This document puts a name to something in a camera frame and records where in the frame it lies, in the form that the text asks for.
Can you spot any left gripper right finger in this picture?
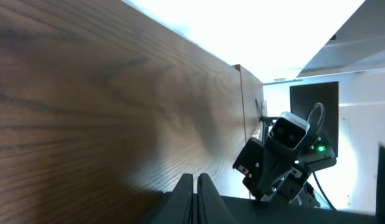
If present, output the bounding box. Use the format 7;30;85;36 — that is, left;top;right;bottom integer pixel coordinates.
197;173;239;224

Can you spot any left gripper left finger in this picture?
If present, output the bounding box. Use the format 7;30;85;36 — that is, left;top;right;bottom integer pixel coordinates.
150;174;193;224

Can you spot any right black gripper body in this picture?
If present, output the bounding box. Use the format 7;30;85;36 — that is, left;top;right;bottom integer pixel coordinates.
232;138;336;202

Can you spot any dark green box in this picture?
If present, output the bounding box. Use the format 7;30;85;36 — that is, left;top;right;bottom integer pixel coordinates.
139;191;385;224

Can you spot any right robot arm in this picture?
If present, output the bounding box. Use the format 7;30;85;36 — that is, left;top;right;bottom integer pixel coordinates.
232;137;336;208

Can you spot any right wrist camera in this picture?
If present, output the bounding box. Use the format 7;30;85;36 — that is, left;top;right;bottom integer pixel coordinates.
269;111;310;150

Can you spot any dark wall panel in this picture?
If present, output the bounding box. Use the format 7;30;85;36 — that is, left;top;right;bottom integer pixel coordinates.
289;81;340;158

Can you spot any right black cable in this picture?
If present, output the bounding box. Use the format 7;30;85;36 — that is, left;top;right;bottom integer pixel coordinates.
306;102;338;211

